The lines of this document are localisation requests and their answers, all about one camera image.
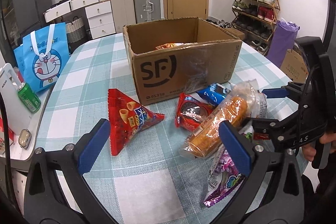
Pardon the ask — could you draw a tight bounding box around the clear bag orange cake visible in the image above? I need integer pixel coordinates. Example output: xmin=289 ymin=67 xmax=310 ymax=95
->
xmin=179 ymin=79 xmax=267 ymax=159

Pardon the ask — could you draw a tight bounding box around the purple candy bag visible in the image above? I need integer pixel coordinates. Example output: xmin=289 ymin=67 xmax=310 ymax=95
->
xmin=203 ymin=145 xmax=245 ymax=207

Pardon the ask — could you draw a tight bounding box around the red triangular corn snack bag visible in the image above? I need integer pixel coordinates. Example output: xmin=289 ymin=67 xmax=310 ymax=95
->
xmin=108 ymin=89 xmax=165 ymax=156

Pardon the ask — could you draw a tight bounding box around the blue Oreo cookie packet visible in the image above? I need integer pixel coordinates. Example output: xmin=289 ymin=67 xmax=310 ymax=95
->
xmin=197 ymin=83 xmax=230 ymax=106

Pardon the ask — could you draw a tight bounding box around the red Oreo cookie packet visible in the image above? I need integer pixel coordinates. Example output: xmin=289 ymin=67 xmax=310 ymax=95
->
xmin=175 ymin=93 xmax=214 ymax=132

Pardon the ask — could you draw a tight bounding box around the orange noodle snack bag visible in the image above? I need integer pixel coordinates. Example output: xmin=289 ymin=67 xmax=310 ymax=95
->
xmin=155 ymin=43 xmax=185 ymax=50

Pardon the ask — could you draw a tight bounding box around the person's right hand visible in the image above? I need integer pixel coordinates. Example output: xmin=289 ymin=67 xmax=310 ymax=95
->
xmin=301 ymin=131 xmax=336 ymax=163

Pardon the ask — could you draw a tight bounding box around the purple rolled yoga mat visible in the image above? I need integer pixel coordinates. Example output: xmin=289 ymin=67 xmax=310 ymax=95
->
xmin=266 ymin=18 xmax=300 ymax=68

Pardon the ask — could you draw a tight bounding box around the small earbuds case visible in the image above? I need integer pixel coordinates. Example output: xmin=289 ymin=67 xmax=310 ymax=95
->
xmin=18 ymin=128 xmax=32 ymax=149

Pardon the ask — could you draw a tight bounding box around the small cardboard box on floor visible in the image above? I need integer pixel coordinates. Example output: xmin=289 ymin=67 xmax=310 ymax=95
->
xmin=225 ymin=28 xmax=245 ymax=41

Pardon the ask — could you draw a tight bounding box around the white electric kettle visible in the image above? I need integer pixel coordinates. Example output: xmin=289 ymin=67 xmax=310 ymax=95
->
xmin=1 ymin=63 xmax=33 ymax=135

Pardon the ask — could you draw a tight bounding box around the green soda can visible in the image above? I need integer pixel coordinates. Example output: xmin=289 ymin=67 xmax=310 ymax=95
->
xmin=18 ymin=82 xmax=41 ymax=113

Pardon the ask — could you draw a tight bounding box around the wooden shoe rack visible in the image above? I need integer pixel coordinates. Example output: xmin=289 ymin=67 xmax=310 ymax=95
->
xmin=231 ymin=0 xmax=281 ymax=56

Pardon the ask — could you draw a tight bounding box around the blue Doraemon gift bag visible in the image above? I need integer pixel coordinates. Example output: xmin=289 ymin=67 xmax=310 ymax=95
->
xmin=14 ymin=22 xmax=70 ymax=93

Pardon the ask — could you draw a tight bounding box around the brown SF cardboard box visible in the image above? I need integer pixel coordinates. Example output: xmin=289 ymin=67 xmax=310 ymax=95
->
xmin=123 ymin=17 xmax=242 ymax=105

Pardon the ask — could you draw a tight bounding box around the woven laundry basket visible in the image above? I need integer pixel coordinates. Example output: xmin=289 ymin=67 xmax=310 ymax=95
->
xmin=66 ymin=16 xmax=86 ymax=44

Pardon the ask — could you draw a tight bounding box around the white drawer desk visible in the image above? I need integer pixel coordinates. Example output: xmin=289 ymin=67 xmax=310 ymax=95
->
xmin=44 ymin=0 xmax=116 ymax=39

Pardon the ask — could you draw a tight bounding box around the silver hard suitcase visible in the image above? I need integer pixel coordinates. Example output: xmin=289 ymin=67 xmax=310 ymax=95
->
xmin=134 ymin=0 xmax=161 ymax=23

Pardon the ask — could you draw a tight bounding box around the beige hard suitcase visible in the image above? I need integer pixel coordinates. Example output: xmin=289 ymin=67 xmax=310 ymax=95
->
xmin=110 ymin=0 xmax=136 ymax=33

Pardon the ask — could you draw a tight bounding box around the dark grey refrigerator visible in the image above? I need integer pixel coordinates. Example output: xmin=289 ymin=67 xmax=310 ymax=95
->
xmin=13 ymin=0 xmax=52 ymax=37

